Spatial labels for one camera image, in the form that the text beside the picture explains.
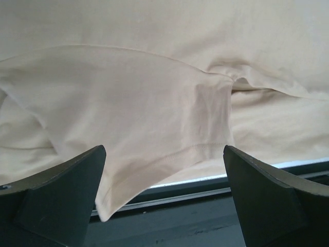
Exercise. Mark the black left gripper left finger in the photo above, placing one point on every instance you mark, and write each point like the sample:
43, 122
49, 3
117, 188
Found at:
52, 207

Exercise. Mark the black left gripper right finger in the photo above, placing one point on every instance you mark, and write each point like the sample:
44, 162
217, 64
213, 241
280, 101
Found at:
275, 207

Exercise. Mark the beige t shirt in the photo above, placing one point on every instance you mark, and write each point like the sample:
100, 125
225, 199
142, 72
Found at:
162, 85

